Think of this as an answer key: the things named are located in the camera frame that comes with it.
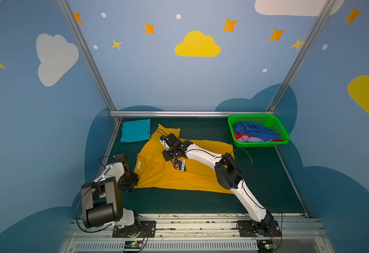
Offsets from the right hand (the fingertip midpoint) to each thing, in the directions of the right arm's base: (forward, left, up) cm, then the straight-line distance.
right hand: (165, 152), depth 98 cm
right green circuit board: (-45, -52, -6) cm, 69 cm away
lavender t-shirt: (+12, -53, +2) cm, 54 cm away
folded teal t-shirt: (+20, +26, -3) cm, 33 cm away
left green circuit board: (-48, +8, -4) cm, 49 cm away
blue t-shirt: (+18, -59, +4) cm, 62 cm away
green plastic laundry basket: (+32, -73, +1) cm, 79 cm away
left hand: (-20, +13, -4) cm, 24 cm away
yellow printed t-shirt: (-11, -13, -4) cm, 18 cm away
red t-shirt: (+14, -46, +3) cm, 48 cm away
